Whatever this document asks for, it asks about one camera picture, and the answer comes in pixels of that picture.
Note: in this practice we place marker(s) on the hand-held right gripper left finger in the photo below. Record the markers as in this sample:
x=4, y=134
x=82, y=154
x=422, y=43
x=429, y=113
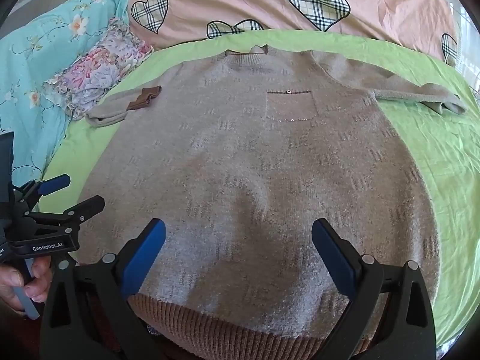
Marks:
x=149, y=257

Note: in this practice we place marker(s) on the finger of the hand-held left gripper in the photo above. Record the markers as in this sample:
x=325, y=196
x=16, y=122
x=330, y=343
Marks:
x=56, y=183
x=86, y=206

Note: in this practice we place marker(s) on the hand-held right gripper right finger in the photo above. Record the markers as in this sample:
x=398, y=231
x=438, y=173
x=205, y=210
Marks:
x=333, y=258

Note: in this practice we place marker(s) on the beige knit sweater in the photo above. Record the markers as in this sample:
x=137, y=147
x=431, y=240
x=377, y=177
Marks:
x=243, y=157

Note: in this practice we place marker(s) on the person's left hand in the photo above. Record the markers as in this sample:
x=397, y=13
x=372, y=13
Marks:
x=39, y=281

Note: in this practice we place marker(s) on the teal floral blanket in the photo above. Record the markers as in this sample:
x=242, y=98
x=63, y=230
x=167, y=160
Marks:
x=30, y=75

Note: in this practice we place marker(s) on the floral ruffled pillow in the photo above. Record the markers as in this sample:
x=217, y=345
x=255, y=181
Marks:
x=97, y=71

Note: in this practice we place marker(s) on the green bed sheet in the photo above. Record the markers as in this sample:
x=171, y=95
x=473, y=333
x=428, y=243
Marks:
x=431, y=157

